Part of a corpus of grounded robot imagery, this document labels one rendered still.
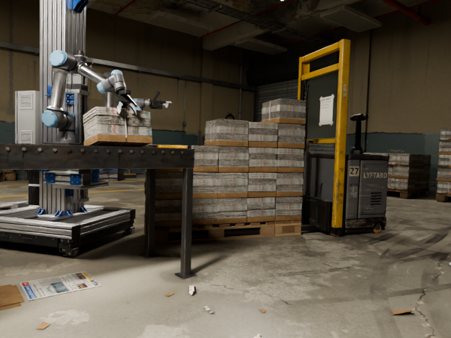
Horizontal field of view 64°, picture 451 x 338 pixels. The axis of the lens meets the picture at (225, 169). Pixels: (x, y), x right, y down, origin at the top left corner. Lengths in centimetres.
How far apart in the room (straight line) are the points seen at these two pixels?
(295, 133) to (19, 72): 722
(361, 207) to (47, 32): 320
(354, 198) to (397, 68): 626
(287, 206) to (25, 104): 243
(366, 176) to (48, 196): 290
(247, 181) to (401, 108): 660
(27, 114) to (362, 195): 308
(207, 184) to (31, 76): 695
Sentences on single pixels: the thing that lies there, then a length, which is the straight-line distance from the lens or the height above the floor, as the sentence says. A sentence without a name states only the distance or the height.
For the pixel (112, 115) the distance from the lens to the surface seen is 246.
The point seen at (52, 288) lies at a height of 1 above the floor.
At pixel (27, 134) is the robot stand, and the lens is 333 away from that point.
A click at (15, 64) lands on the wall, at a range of 947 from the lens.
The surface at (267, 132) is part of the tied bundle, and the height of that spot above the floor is 97.
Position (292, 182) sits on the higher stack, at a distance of 346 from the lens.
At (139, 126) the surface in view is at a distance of 251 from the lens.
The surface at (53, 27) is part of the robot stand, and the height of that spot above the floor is 173.
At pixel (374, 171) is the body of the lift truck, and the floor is 63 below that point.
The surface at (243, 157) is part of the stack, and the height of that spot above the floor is 73.
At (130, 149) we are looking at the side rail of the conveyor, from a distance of 203.
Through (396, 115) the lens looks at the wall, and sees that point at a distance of 945.
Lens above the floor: 80
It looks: 3 degrees down
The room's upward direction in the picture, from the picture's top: 2 degrees clockwise
